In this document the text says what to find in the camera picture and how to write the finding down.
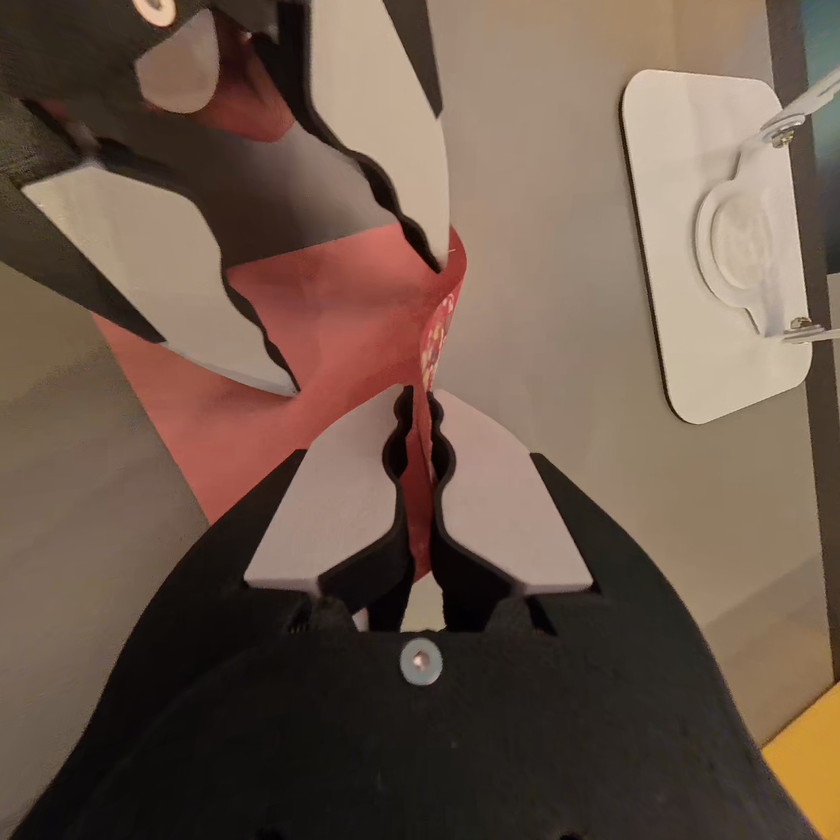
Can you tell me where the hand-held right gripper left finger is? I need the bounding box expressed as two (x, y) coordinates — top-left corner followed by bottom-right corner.
(244, 385), (414, 632)

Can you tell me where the yellow panel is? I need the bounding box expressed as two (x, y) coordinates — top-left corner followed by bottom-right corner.
(760, 682), (840, 840)

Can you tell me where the clear acrylic stand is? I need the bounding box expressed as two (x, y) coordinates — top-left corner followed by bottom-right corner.
(696, 62), (840, 347)

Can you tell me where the red patterned origami paper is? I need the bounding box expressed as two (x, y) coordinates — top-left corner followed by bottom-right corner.
(92, 223), (472, 585)

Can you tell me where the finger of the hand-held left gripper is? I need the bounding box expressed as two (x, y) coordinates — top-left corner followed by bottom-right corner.
(276, 0), (454, 273)
(21, 141), (303, 398)

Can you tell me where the white rounded base board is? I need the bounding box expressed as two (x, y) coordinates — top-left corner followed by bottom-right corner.
(620, 69), (815, 424)

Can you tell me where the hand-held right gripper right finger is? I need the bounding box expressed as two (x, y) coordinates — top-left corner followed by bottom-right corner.
(428, 388), (595, 632)

